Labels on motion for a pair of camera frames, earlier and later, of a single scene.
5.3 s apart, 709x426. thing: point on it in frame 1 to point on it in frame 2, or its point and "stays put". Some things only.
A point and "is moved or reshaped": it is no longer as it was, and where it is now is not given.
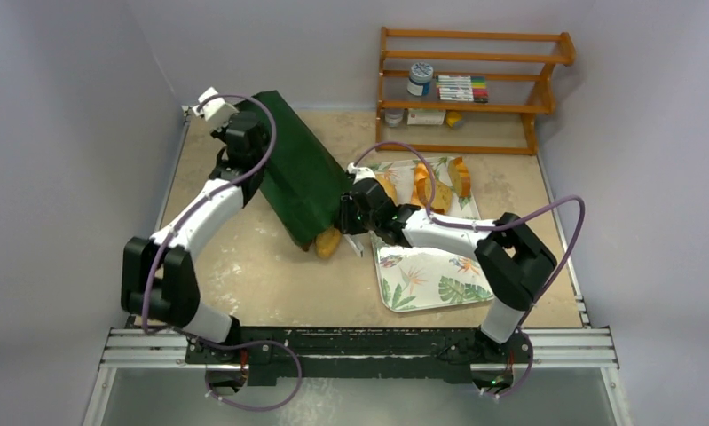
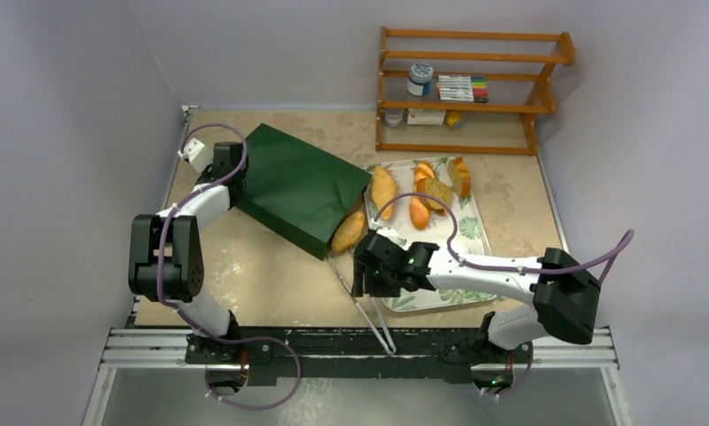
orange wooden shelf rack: (474, 91) stays put
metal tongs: (356, 241) to (362, 313)
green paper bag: (302, 179) is moved or reshaped
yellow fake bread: (388, 186) stays put
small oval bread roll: (327, 242) is moved or reshaped
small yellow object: (454, 120) stays put
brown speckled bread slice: (442, 198) stays put
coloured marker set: (462, 88) stays put
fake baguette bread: (418, 194) stays put
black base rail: (281, 355) stays put
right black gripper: (350, 217) to (365, 265)
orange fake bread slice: (460, 177) stays put
